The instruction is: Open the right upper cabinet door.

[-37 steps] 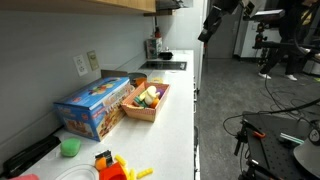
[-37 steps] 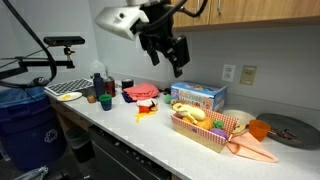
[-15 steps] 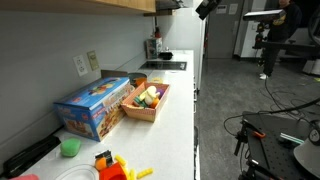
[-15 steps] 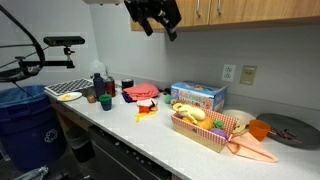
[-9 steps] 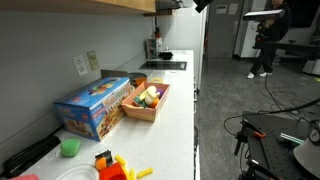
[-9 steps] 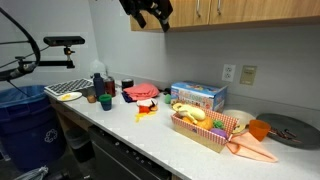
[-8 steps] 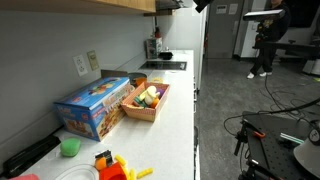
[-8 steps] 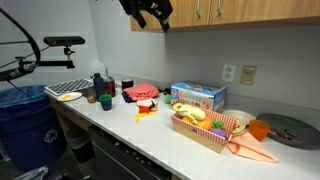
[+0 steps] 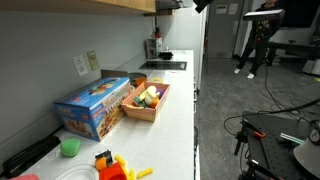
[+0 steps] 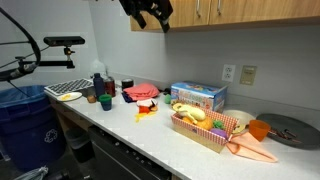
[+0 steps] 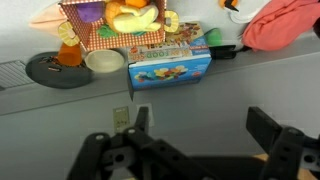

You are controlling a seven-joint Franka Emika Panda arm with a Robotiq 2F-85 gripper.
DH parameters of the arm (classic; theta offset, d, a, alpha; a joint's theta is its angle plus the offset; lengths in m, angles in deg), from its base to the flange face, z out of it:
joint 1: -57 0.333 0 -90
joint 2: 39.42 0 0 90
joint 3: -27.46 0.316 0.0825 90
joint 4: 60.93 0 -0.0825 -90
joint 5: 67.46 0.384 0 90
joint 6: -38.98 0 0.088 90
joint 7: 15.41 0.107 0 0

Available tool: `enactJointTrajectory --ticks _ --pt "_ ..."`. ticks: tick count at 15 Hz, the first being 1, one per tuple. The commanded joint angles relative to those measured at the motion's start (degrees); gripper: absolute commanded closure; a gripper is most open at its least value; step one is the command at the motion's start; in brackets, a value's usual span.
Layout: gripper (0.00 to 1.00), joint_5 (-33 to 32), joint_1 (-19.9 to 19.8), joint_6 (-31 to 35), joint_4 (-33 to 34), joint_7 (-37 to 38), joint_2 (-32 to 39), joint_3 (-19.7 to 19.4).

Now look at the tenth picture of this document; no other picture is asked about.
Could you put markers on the small orange toy piece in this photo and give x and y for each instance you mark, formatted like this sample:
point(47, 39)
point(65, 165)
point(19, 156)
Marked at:
point(187, 120)

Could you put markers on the yellow toy banana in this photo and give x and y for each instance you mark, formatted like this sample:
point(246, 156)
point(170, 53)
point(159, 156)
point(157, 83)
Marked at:
point(193, 112)

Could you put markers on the purple toy fruit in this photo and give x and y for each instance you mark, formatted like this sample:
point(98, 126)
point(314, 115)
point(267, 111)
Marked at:
point(219, 133)

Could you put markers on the blue play food box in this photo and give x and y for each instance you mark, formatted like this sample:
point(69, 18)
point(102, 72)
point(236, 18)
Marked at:
point(196, 95)

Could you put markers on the dark grey round tray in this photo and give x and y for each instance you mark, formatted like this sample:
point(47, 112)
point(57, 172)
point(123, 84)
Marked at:
point(300, 130)

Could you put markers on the cream bowl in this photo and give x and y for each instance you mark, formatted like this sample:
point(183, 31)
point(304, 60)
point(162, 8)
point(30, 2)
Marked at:
point(240, 116)

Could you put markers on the white wall outlet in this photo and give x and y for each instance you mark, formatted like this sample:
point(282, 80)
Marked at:
point(228, 73)

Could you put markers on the pink cloth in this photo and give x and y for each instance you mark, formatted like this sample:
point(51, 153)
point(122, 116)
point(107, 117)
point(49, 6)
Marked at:
point(141, 90)

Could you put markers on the dark blue cloth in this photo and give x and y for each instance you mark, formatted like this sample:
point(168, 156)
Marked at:
point(126, 97)

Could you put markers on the orange toy with black band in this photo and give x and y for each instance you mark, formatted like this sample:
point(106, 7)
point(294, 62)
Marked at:
point(154, 107)

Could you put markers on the yellow toy food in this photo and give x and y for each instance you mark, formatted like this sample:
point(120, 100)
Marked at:
point(65, 97)

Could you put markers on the orange plastic cup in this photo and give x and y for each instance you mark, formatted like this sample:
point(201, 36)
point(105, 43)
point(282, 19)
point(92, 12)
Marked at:
point(259, 130)

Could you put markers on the black trash can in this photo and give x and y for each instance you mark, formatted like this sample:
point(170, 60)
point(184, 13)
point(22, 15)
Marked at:
point(80, 145)

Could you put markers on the large orange toy fruit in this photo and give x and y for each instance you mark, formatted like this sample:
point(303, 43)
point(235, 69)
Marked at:
point(205, 124)

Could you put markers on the clear plastic jug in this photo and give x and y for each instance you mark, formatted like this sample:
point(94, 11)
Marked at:
point(97, 68)

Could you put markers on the pale salmon napkin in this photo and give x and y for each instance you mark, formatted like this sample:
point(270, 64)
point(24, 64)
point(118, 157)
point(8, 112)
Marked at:
point(250, 148)

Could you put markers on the dark blue bottle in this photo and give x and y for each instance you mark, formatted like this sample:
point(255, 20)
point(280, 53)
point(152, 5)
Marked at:
point(99, 85)

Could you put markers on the grey plastic bag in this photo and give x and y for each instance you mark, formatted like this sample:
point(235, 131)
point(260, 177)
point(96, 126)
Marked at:
point(31, 173)

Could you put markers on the red brown jar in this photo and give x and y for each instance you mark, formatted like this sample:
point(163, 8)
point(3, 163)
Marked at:
point(110, 87)

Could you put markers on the black jar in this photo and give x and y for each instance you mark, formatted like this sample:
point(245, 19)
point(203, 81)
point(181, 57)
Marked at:
point(127, 83)

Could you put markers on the beige switch plate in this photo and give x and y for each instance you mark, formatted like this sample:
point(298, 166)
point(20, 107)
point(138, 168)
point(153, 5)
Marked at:
point(248, 75)

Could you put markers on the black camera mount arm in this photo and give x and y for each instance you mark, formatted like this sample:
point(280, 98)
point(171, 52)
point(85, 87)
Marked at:
point(56, 63)

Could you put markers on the wooden wall cabinet carcass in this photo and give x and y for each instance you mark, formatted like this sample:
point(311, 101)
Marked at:
point(250, 24)

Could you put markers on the grey grid drying mat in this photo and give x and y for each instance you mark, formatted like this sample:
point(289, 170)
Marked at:
point(68, 86)

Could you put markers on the black dishwasher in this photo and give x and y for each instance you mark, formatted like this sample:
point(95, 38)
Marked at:
point(120, 156)

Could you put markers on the blue recycling bin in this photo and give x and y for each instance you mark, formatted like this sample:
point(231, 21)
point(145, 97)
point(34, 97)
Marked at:
point(26, 126)

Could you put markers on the yellow toy fry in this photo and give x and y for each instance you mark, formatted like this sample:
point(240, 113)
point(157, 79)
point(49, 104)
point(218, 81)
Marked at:
point(144, 115)
point(138, 118)
point(151, 113)

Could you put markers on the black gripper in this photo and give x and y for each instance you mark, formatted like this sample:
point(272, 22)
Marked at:
point(146, 5)

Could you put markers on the brown round toy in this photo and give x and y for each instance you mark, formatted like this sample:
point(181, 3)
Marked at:
point(91, 99)

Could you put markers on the yellow round toy slice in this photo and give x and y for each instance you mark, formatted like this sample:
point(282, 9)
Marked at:
point(239, 129)

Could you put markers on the green toy vegetable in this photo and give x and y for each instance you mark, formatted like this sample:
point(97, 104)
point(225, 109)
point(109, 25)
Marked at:
point(218, 124)

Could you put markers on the dark red toy utensil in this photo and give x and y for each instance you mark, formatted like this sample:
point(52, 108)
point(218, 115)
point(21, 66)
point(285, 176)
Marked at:
point(283, 135)

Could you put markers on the wooden cabinet door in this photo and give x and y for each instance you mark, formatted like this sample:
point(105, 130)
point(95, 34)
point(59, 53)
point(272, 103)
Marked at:
point(186, 13)
point(266, 10)

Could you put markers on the red checkered cardboard basket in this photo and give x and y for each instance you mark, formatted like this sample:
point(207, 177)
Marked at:
point(200, 136)

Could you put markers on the white oval plate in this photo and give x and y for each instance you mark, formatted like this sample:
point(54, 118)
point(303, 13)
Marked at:
point(76, 96)

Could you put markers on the blue cup green rim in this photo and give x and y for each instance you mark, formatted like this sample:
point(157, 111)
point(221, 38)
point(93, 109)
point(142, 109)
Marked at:
point(105, 103)

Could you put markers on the black stereo camera bar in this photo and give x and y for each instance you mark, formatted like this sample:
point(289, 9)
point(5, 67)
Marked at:
point(63, 41)

